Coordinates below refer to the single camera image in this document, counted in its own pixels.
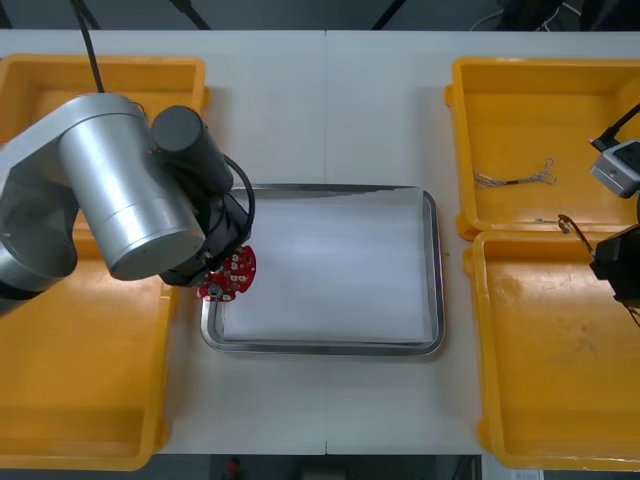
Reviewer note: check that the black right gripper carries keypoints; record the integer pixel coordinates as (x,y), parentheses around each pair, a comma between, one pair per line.
(620,265)

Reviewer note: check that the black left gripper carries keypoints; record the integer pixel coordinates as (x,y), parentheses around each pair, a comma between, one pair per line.
(227,225)

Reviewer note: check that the round red circuit board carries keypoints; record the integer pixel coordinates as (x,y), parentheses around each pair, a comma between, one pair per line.
(235,272)

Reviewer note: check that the silver-grey left robot arm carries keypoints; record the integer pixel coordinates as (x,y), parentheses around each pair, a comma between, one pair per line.
(115,175)

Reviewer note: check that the silver-grey right robot arm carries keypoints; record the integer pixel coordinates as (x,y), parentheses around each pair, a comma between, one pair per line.
(616,170)

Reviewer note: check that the yellow-orange plastic bin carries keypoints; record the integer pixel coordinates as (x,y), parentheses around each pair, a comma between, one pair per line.
(540,375)
(150,75)
(75,375)
(530,115)

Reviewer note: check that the steel tray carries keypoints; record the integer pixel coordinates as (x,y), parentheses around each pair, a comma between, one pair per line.
(440,300)

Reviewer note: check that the black stand leg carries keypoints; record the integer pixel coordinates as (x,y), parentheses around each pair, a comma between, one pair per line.
(390,14)
(192,14)

